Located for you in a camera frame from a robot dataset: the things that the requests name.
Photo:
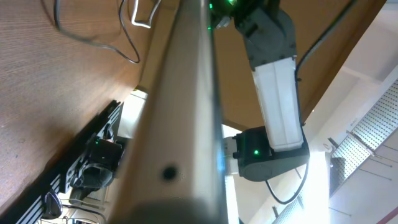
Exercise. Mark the black smartphone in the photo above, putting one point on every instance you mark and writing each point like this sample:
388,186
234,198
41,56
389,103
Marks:
173,169

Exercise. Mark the black aluminium rail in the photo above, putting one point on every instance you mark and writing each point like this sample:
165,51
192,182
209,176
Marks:
91,161

